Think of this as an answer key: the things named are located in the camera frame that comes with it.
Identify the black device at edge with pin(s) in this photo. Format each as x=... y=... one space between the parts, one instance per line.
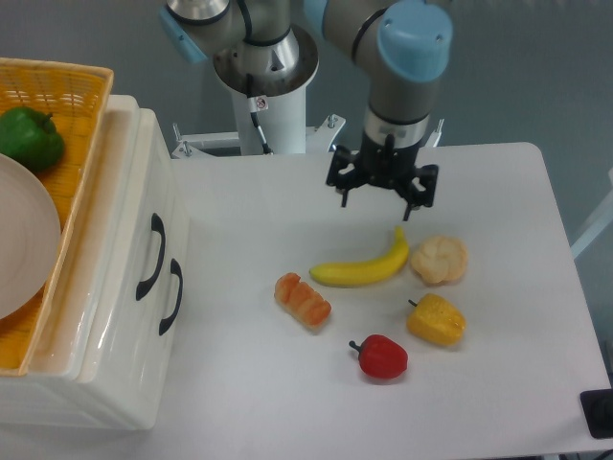
x=597 y=410

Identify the white frame bar right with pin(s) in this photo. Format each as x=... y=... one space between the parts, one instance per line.
x=598 y=220

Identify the yellow bell pepper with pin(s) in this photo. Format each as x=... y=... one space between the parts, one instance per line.
x=436 y=320

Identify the white drawer cabinet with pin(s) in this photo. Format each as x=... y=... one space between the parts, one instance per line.
x=50 y=393

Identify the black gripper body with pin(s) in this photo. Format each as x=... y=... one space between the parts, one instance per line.
x=384 y=165

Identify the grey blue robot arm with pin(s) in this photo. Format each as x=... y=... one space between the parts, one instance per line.
x=402 y=46

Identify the red bell pepper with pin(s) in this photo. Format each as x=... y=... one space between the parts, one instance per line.
x=381 y=358

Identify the yellow banana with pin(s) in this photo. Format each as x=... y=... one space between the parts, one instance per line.
x=367 y=272

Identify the beige plate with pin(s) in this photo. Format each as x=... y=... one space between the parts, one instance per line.
x=30 y=234

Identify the yellow wicker basket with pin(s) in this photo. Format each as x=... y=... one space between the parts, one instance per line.
x=77 y=96

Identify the green bell pepper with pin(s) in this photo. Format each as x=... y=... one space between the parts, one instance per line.
x=30 y=138

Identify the round bread roll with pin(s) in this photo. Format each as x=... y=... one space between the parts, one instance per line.
x=440 y=259

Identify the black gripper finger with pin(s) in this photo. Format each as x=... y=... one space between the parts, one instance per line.
x=418 y=188
x=345 y=172

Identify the orange glazed bread loaf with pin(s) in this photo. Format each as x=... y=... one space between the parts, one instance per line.
x=302 y=301

